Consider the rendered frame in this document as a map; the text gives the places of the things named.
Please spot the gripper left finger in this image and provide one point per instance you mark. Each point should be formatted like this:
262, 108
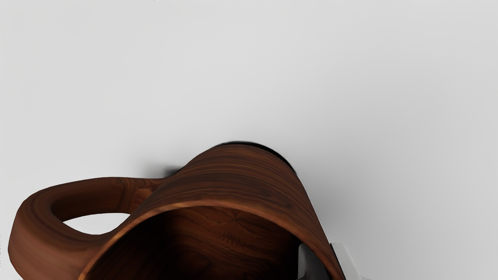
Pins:
307, 266

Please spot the brown wooden mug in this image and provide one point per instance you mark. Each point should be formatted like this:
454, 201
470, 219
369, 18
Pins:
233, 175

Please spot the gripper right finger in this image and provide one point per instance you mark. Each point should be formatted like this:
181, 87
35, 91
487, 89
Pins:
348, 268

